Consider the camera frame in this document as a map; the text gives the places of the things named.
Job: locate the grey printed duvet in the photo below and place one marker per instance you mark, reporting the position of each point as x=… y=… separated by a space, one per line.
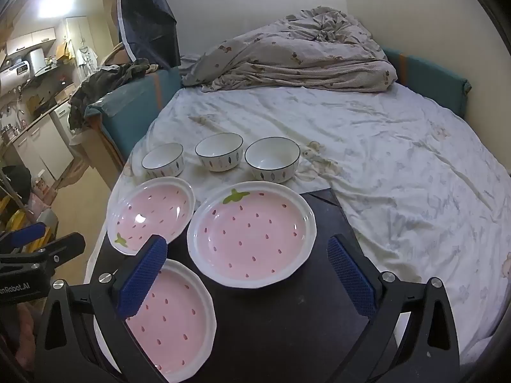
x=287 y=52

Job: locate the teal bed side cushion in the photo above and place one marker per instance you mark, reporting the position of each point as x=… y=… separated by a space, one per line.
x=135 y=103
x=427 y=75

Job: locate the white bowl with dark rim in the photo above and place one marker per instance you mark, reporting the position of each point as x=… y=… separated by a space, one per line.
x=271 y=159
x=163 y=159
x=219 y=149

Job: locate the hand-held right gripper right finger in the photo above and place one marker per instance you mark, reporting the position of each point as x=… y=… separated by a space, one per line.
x=353 y=275

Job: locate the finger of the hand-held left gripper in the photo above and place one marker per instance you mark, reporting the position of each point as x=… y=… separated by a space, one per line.
x=60 y=249
x=22 y=235

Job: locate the white water heater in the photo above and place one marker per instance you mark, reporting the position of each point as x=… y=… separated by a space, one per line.
x=16 y=72

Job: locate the dark blue hanging cloth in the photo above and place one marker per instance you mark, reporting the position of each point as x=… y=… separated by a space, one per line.
x=147 y=16

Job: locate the white kitchen base cabinet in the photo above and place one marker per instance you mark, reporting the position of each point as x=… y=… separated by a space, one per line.
x=40 y=139

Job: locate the white hanging shirt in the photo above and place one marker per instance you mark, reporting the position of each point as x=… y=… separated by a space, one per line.
x=87 y=58

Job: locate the pink strawberry plate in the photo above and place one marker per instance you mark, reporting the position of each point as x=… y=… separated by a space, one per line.
x=251 y=235
x=153 y=207
x=175 y=319

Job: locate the dark clothes pile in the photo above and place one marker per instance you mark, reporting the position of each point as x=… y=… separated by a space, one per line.
x=103 y=87

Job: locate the yellow plastic frame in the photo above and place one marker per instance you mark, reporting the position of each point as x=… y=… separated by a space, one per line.
x=16 y=221

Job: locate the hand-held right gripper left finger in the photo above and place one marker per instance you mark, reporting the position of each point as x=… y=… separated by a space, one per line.
x=141 y=275

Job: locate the black board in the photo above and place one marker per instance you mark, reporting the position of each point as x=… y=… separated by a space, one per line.
x=279 y=327

